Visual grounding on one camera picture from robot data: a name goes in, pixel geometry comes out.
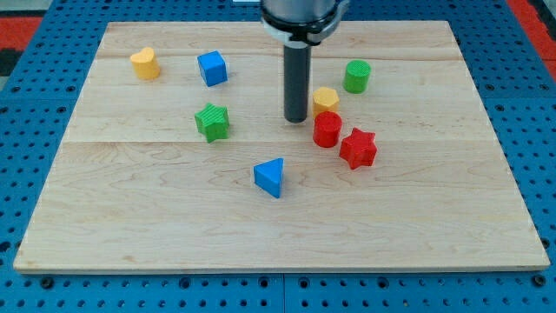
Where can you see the red cylinder block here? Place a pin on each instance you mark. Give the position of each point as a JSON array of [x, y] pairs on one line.
[[327, 128]]

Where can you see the blue cube block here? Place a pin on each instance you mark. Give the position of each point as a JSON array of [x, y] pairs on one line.
[[213, 68]]

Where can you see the green cylinder block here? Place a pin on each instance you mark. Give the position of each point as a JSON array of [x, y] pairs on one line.
[[356, 77]]

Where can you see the yellow hexagon block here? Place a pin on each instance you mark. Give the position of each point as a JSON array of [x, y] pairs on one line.
[[325, 99]]

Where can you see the green star block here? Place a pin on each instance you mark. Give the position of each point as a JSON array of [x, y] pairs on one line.
[[213, 122]]

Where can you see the red star block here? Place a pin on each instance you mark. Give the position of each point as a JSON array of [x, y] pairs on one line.
[[358, 149]]

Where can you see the yellow heart block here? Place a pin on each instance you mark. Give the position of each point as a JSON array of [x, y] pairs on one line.
[[145, 64]]

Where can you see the blue triangle block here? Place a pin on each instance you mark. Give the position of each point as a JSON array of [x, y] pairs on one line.
[[268, 176]]

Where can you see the light wooden board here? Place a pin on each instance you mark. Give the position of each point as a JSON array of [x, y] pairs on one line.
[[136, 189]]

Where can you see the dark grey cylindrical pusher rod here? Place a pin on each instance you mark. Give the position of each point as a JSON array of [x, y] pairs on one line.
[[296, 81]]

